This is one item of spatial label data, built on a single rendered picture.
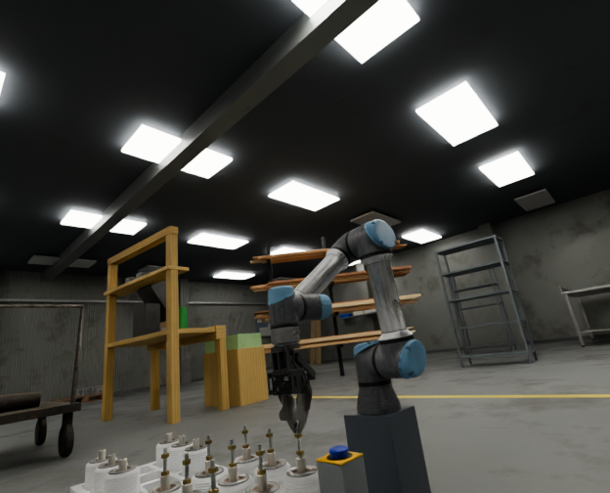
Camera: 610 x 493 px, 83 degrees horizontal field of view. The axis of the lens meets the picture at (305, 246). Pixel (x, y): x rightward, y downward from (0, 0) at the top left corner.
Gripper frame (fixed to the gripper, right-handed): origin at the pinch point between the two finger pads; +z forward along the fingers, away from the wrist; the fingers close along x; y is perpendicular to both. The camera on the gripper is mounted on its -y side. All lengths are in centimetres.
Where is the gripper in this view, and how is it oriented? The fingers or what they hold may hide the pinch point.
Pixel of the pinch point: (298, 425)
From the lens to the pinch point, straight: 98.5
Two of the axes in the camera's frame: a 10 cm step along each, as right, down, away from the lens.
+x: 9.0, -2.3, -3.8
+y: -4.2, -2.1, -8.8
